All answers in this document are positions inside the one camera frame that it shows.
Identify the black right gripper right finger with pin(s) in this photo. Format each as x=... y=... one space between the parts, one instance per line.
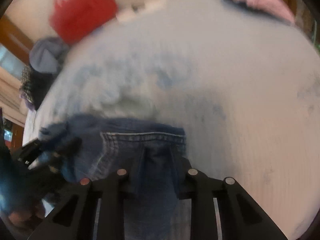
x=220 y=209

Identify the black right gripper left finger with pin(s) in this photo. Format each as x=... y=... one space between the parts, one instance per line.
x=94 y=210

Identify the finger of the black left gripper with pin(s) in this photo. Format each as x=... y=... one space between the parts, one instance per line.
x=50 y=163
x=60 y=142

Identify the blue denim jeans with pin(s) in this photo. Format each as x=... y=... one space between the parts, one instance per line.
x=107 y=144

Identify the person's left hand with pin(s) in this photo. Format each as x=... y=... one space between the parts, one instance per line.
x=28 y=218

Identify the dark patterned garment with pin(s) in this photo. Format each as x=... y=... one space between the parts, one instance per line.
x=34 y=87

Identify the grey-blue garment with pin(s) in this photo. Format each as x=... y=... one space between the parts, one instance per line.
x=48 y=55

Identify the floral white bed sheet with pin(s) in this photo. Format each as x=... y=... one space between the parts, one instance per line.
x=243 y=86

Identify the red storage bag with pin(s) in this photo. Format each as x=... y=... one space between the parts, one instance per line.
x=72 y=20

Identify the white paper with clip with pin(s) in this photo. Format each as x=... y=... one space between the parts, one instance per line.
x=138 y=10

